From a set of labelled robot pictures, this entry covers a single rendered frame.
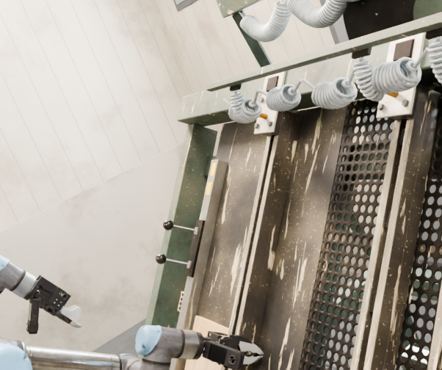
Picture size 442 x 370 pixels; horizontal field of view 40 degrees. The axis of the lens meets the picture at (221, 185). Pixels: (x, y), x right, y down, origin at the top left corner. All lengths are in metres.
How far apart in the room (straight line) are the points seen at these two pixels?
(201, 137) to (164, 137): 3.30
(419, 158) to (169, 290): 1.25
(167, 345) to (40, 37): 4.15
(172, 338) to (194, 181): 0.91
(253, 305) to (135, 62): 4.12
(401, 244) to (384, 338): 0.20
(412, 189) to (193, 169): 1.16
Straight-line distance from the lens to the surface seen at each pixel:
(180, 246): 2.34
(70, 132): 5.39
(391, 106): 1.39
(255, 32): 2.37
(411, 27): 1.20
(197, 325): 2.08
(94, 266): 5.47
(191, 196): 2.35
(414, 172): 1.38
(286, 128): 1.80
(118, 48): 5.62
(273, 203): 1.77
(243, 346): 1.70
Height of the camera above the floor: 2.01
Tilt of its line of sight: 12 degrees down
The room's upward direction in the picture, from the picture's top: 23 degrees counter-clockwise
